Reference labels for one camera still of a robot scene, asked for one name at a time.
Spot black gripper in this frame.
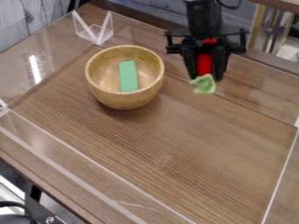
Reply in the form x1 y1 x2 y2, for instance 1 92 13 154
164 26 248 81

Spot red plush strawberry green leaves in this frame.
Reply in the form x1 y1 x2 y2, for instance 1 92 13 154
189 38 217 95

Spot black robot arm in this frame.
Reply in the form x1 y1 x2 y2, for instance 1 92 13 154
164 0 248 81

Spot wooden bowl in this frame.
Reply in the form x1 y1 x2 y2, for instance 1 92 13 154
85 45 164 109

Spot green rectangular block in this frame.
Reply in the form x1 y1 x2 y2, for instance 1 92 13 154
118 60 138 92

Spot clear acrylic stand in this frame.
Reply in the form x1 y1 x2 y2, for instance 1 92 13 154
70 11 113 46

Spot gold metal chair frame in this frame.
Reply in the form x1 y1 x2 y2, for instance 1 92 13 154
248 0 299 54

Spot black table leg bracket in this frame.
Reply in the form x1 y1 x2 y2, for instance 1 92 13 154
23 185 66 224

